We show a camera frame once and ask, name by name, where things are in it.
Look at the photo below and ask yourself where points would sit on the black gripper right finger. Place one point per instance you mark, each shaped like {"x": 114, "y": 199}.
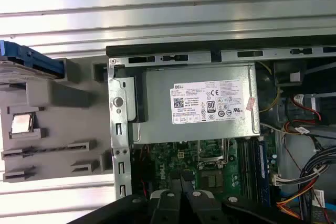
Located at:
{"x": 202, "y": 208}

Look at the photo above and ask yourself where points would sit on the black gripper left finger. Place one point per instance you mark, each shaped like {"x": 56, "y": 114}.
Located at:
{"x": 168, "y": 208}

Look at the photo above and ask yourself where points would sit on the hard disk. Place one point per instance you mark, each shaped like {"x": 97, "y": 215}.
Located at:
{"x": 39, "y": 60}

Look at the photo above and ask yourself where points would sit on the green motherboard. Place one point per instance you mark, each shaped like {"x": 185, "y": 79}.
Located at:
{"x": 162, "y": 161}

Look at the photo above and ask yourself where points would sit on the CPU socket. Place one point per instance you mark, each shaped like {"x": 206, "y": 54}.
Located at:
{"x": 212, "y": 153}

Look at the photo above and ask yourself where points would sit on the RAM stick in slot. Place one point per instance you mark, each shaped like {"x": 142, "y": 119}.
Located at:
{"x": 263, "y": 169}

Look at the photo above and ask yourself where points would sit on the grey power supply unit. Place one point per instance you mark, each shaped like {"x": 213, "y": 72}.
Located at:
{"x": 157, "y": 124}

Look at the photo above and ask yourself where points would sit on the black PC case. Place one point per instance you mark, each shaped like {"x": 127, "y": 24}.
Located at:
{"x": 119, "y": 119}

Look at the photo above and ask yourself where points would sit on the grey parts rack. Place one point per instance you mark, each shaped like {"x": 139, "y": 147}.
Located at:
{"x": 60, "y": 119}

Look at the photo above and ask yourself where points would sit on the silver CPU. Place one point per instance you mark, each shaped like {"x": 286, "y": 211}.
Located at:
{"x": 22, "y": 123}

